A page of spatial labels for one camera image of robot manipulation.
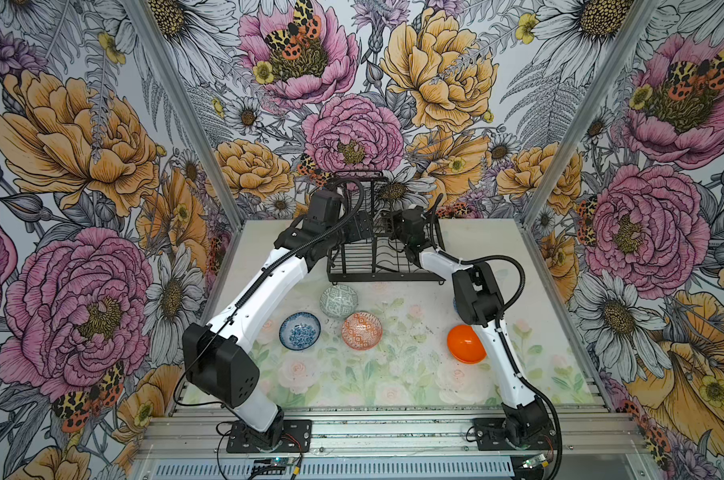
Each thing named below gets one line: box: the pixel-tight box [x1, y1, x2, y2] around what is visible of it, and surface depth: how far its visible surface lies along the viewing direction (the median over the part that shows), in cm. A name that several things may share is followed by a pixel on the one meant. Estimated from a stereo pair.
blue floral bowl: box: [279, 312, 322, 351], surface depth 92 cm
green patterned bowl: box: [319, 284, 358, 319], surface depth 99 cm
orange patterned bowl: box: [341, 312, 383, 351], surface depth 92 cm
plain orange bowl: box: [446, 324, 487, 364], surface depth 87 cm
